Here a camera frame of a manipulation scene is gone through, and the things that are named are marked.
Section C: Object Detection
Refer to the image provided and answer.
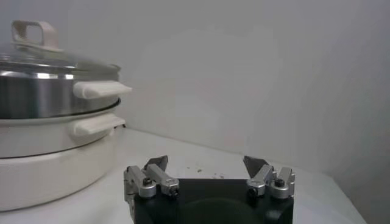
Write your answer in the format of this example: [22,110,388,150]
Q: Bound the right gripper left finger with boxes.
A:
[123,155,180,201]

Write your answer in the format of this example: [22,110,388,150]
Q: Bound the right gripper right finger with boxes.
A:
[243,155,296,200]

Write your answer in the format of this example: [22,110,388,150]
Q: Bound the glass lid with beige handle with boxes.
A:
[0,19,122,77]

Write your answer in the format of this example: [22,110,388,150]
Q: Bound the stainless steel steamer basket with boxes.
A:
[0,69,133,120]

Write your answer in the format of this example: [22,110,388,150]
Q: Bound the white electric cooker base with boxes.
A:
[0,103,127,212]

